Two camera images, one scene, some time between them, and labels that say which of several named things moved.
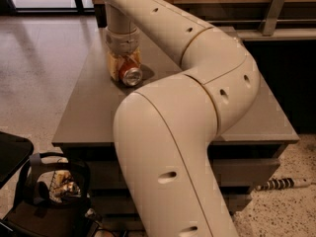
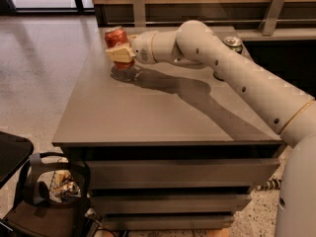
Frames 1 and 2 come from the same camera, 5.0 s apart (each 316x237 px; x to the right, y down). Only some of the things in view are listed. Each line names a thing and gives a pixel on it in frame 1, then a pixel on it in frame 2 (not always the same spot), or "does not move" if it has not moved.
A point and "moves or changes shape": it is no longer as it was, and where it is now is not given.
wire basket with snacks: x=62 y=186 does not move
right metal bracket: x=273 y=13 does not move
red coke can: x=130 y=73 moves or changes shape
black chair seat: x=14 y=151 does not move
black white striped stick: x=277 y=184 does not move
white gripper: x=122 y=43 → x=142 y=47
